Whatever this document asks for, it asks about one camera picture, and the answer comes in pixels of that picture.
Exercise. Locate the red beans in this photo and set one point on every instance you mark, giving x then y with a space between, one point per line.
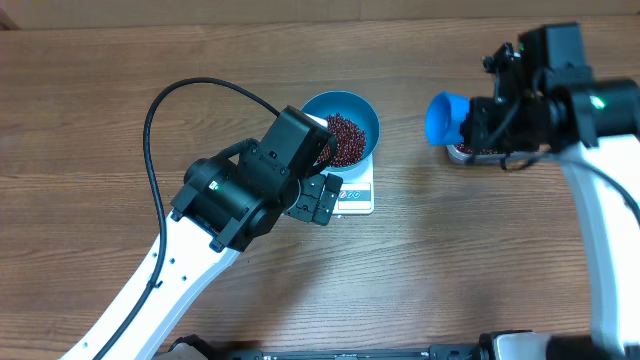
351 140

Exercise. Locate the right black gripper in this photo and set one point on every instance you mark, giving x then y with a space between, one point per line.
478 138

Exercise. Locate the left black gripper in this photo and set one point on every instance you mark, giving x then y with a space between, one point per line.
313 187

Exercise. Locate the blue plastic measuring scoop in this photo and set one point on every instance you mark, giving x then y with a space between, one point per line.
444 118

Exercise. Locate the white digital kitchen scale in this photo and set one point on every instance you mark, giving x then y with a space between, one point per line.
357 193

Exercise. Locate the blue metal bowl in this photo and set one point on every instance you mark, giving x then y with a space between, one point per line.
351 106

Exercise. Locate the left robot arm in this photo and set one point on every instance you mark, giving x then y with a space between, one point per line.
220 209

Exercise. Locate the clear plastic container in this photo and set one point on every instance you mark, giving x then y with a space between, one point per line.
459 157

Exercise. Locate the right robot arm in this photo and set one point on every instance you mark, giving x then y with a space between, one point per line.
548 104

